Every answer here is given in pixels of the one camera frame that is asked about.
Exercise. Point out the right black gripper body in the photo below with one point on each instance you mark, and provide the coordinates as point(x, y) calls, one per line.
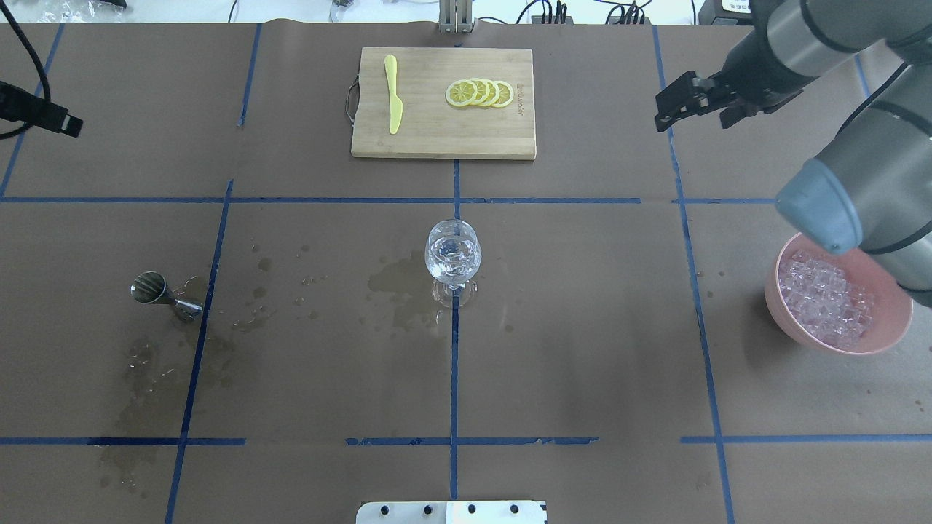
point(752, 70)

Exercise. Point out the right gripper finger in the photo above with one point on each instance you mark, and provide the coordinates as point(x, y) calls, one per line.
point(689, 95)

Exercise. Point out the steel cocktail jigger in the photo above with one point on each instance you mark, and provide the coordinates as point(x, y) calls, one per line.
point(150, 288)

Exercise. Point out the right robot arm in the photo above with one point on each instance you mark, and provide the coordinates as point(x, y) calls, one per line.
point(869, 188)

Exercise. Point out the clear ice cubes pile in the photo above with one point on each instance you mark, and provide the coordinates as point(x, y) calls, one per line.
point(823, 301)

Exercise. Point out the clear wine glass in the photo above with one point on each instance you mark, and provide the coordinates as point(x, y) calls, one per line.
point(453, 256)

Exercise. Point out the black box device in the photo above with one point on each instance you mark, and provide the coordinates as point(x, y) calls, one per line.
point(725, 12)

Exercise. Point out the lemon slices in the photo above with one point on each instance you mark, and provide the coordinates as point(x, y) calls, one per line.
point(482, 93)

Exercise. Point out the pink bowl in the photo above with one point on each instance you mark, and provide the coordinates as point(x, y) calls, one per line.
point(892, 310)

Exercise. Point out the bamboo cutting board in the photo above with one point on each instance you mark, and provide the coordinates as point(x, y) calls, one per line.
point(431, 128)

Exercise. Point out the yellow plastic knife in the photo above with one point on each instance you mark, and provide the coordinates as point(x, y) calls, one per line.
point(395, 103)

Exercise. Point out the aluminium frame post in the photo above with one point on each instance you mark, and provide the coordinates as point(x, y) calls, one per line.
point(455, 16)

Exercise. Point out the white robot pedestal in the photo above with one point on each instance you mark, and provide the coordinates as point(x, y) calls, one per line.
point(475, 511)

